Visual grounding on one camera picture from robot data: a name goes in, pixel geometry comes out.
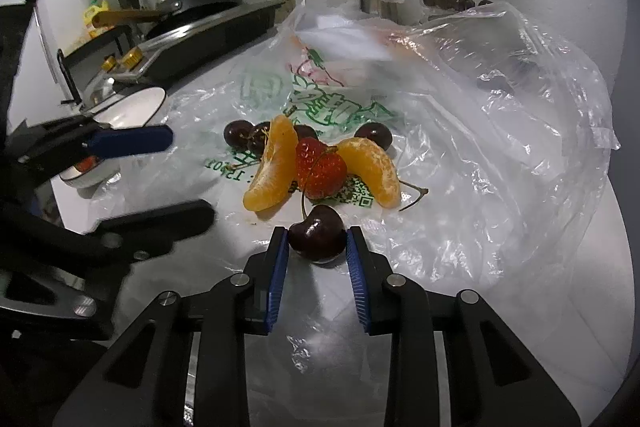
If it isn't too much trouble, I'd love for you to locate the peeled tangerine segment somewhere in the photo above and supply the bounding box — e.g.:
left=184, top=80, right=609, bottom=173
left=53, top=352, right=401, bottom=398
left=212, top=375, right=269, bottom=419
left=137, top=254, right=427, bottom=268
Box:
left=337, top=137, right=401, bottom=210
left=243, top=114, right=299, bottom=212

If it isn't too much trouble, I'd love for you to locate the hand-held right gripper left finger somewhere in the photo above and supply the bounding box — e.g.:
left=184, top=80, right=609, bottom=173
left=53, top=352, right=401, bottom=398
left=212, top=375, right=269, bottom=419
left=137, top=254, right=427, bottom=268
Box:
left=52, top=227, right=291, bottom=427

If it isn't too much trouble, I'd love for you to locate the clear printed plastic bag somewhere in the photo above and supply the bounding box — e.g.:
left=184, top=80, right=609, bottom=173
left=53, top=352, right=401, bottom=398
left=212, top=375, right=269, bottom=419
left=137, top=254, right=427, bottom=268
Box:
left=90, top=0, right=621, bottom=373

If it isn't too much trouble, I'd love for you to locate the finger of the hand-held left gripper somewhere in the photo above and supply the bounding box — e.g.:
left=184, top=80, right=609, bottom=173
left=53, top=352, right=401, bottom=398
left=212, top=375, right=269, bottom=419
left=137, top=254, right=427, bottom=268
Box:
left=10, top=117, right=174, bottom=171
left=0, top=199, right=216, bottom=342

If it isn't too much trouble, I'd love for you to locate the steel gas stove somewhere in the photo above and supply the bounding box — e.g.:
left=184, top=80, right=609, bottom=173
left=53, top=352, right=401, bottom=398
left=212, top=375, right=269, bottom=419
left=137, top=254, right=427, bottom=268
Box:
left=80, top=0, right=293, bottom=108

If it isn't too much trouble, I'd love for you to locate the loose cherry stem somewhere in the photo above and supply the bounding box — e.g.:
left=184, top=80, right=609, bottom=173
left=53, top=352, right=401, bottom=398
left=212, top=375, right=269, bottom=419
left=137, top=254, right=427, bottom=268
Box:
left=399, top=180, right=430, bottom=213

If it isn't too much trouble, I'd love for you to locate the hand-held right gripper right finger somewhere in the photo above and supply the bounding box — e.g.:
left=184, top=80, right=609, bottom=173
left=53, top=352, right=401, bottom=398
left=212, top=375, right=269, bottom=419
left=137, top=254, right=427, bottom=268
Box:
left=345, top=226, right=583, bottom=427

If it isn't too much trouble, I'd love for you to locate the round steel lid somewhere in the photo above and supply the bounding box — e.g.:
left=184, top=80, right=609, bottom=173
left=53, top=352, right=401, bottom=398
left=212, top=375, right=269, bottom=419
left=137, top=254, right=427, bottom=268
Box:
left=81, top=74, right=132, bottom=108

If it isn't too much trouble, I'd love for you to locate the plastic wrapped metal cup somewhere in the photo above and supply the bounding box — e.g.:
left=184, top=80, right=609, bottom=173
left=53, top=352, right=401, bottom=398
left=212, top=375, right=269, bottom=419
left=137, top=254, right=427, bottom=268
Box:
left=356, top=0, right=408, bottom=22

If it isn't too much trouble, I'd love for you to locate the black wok with wooden handle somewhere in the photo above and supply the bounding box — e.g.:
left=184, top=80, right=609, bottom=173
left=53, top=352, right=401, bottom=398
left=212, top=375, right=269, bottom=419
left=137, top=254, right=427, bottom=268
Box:
left=91, top=0, right=246, bottom=38

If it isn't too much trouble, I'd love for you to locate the white plate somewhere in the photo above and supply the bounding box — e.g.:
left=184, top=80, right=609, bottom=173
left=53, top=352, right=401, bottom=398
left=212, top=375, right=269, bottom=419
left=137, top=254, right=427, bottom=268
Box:
left=59, top=86, right=167, bottom=188

